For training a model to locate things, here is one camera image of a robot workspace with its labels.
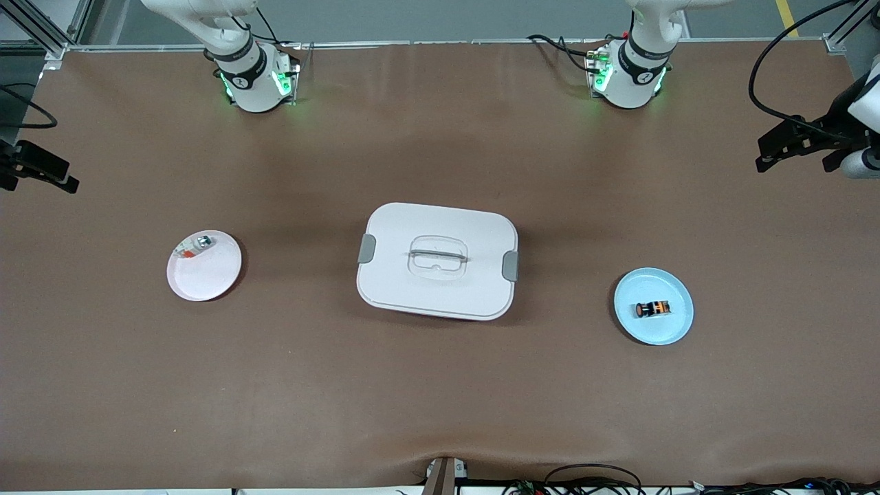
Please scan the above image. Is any table edge clamp bracket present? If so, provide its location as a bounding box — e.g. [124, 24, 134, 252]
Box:
[421, 456, 470, 495]

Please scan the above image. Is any black left arm base cable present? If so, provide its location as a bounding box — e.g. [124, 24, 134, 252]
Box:
[527, 33, 607, 73]

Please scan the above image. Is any pale pink round plate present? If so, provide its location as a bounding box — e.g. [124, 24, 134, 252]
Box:
[167, 230, 243, 302]

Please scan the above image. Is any black looped cable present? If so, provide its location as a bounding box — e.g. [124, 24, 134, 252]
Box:
[543, 463, 644, 495]

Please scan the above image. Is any black arm base cable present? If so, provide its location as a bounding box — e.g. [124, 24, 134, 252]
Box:
[254, 7, 303, 50]
[527, 33, 607, 73]

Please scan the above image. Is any white lidded storage box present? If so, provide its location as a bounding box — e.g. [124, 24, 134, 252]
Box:
[356, 201, 520, 322]

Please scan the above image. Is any light blue round plate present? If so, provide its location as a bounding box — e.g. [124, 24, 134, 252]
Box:
[613, 267, 694, 346]

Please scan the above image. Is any black right arm base cable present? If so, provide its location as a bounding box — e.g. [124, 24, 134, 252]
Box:
[254, 7, 303, 50]

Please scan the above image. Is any yellow floor tape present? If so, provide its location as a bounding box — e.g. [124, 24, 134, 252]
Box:
[775, 0, 802, 39]

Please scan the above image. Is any tangled black cable bundle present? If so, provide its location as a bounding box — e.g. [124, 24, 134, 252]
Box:
[502, 476, 880, 495]

